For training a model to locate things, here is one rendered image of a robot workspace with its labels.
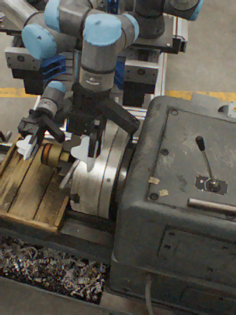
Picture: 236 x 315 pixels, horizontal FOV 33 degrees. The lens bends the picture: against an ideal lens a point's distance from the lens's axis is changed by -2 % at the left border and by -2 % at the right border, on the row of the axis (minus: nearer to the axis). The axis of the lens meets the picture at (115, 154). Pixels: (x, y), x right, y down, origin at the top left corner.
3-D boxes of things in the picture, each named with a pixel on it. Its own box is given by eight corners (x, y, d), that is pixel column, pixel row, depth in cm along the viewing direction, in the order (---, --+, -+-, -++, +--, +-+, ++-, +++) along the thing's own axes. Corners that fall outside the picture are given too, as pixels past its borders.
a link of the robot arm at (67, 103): (76, 121, 165) (75, 103, 156) (52, 133, 160) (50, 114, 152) (65, 110, 168) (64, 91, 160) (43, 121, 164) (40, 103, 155)
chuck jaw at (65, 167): (91, 166, 128) (80, 193, 120) (90, 177, 132) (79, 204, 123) (59, 158, 130) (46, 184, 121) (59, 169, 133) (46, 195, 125)
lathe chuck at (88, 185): (121, 156, 153) (126, 103, 126) (98, 230, 137) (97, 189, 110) (99, 150, 154) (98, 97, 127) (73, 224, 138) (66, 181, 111)
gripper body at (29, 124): (19, 142, 142) (31, 118, 149) (41, 148, 141) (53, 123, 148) (15, 128, 136) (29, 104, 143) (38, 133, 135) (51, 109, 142)
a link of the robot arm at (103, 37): (129, 17, 83) (114, 25, 76) (122, 65, 89) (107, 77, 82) (95, 9, 85) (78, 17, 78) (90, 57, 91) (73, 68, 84)
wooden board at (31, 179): (88, 156, 161) (88, 150, 158) (57, 235, 140) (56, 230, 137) (19, 139, 165) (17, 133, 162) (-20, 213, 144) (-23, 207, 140)
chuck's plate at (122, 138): (130, 158, 153) (136, 105, 126) (108, 233, 136) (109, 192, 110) (121, 156, 153) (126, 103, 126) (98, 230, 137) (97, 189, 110)
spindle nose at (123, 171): (136, 164, 145) (140, 131, 127) (121, 216, 134) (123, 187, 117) (128, 162, 145) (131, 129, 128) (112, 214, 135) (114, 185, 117)
